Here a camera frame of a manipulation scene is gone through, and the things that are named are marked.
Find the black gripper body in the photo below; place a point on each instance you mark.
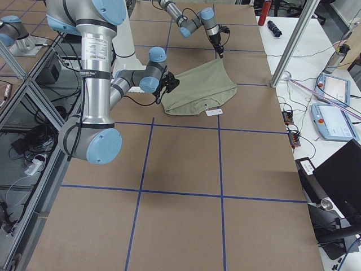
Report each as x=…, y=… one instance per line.
x=162, y=91
x=215, y=41

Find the olive green long-sleeve shirt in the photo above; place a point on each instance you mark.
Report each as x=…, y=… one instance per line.
x=204, y=87

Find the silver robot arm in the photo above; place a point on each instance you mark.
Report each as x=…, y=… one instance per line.
x=189, y=21
x=91, y=134

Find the white paper hang tag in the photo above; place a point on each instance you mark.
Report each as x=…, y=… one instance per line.
x=214, y=112

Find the folded dark blue umbrella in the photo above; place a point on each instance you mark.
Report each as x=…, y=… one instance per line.
x=274, y=29

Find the red cylindrical bottle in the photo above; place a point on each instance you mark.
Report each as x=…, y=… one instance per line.
x=264, y=12

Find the metal reacher stick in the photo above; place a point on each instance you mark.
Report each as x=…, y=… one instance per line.
x=352, y=112

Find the grey water bottle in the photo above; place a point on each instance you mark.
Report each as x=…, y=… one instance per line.
x=336, y=59

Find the blue teach pendant far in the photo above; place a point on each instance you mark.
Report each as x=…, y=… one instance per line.
x=334, y=87

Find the blue teach pendant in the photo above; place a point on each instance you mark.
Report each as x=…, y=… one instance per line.
x=332, y=123
x=334, y=87

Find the blue teach pendant near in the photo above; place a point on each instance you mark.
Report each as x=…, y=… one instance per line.
x=332, y=123

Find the black labelled box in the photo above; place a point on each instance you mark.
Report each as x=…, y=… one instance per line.
x=313, y=190

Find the black monitor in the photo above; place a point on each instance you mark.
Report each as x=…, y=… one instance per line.
x=339, y=177

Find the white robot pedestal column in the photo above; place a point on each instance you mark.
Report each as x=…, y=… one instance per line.
x=123, y=45

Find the aluminium frame post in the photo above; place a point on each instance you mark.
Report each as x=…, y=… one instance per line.
x=302, y=23

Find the aluminium frame rack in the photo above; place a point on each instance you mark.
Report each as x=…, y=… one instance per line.
x=45, y=90

